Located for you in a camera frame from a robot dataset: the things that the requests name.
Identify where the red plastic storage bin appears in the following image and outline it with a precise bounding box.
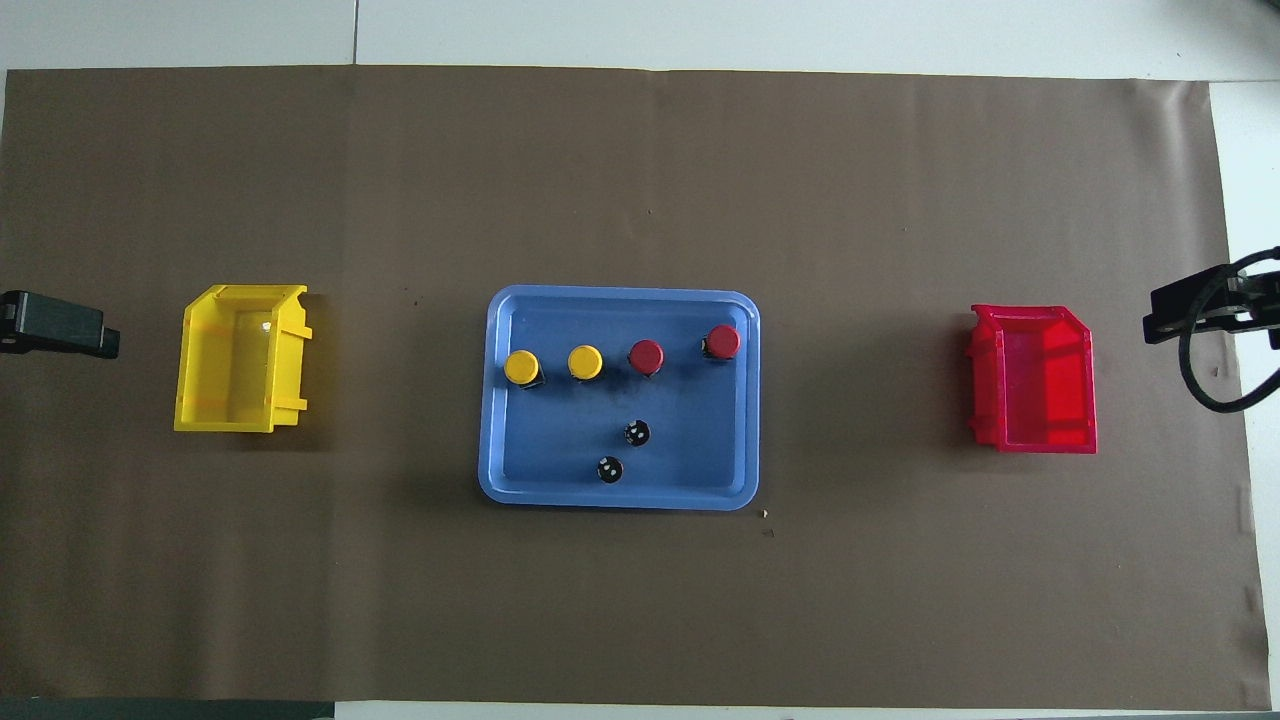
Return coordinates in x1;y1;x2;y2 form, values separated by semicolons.
965;304;1098;455

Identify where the brown paper table mat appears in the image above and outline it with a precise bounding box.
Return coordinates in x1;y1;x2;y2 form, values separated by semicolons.
0;65;1271;709

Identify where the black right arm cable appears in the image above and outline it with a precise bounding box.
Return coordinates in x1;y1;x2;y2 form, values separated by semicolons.
1178;245;1280;414

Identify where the blue plastic tray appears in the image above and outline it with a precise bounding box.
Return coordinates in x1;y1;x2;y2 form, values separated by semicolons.
478;285;761;512

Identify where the yellow plastic storage bin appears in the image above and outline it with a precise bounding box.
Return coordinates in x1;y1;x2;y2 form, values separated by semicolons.
174;284;313;434

